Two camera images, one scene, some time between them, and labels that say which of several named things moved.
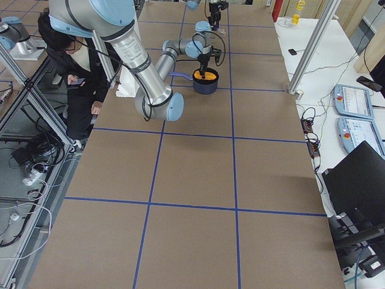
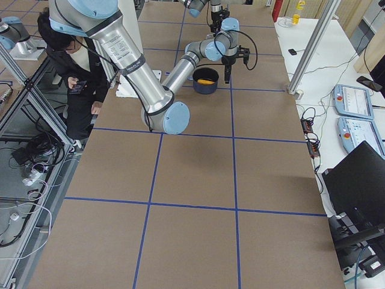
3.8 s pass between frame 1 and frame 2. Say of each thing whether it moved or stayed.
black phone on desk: stayed
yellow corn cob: moved
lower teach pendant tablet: stayed
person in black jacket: stayed
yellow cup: stayed
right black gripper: moved
